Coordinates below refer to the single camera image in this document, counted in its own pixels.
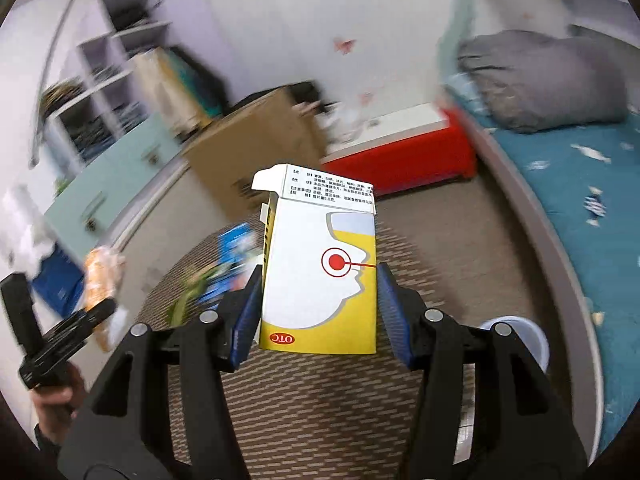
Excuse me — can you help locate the white plastic bag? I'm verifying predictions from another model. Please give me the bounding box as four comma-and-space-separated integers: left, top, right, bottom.
320, 102, 362, 147

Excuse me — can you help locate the grey duvet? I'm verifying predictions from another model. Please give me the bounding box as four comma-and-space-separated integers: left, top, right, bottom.
457, 30, 629, 134

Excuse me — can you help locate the blue box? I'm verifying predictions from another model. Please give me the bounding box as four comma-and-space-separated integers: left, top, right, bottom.
31, 242, 86, 318

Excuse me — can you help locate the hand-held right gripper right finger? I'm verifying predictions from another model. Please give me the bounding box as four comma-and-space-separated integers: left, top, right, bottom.
377, 262, 588, 480

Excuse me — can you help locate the red bench with white top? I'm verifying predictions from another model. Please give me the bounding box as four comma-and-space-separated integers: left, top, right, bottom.
320, 102, 478, 197

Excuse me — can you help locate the green wrapper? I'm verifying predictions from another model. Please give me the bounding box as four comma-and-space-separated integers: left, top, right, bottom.
169, 267, 222, 328

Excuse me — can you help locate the white shelf unit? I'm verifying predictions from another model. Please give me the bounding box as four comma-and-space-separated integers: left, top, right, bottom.
42, 0, 173, 163

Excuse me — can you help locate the curved metal pole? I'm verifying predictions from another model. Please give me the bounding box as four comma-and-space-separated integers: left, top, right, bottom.
29, 0, 151, 168

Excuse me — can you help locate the person's left hand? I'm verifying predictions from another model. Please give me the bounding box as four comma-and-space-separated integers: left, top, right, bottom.
30, 362, 87, 423

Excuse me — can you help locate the tan cardboard panel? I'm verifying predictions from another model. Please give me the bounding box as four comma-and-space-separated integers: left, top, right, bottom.
131, 47, 202, 137

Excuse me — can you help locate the orange snack packet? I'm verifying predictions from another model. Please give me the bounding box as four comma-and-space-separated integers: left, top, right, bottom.
82, 246, 127, 353

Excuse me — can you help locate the yellow and white medicine box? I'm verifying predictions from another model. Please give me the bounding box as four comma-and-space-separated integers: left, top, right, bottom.
251, 164, 377, 356

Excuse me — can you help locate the bed with teal sheet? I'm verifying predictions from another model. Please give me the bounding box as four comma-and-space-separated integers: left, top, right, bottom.
440, 0, 640, 466

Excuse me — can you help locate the light blue snack packet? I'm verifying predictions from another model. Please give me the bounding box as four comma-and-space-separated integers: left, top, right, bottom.
199, 222, 262, 307

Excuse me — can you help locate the large cardboard box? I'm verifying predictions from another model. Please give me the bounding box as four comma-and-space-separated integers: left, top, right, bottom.
182, 87, 327, 222

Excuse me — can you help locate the person's left forearm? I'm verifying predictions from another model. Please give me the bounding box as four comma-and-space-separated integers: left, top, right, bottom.
32, 410, 76, 463

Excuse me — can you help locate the pale teal drawer cabinet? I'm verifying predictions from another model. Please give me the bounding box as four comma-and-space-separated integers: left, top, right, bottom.
42, 110, 187, 262

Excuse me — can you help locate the teal box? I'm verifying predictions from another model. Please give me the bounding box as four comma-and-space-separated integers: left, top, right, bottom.
167, 50, 224, 120

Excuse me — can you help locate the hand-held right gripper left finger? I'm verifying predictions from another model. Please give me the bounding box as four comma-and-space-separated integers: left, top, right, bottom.
57, 263, 263, 480

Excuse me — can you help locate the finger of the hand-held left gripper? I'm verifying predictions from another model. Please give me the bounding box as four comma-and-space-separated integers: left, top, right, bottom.
41, 297, 119, 357

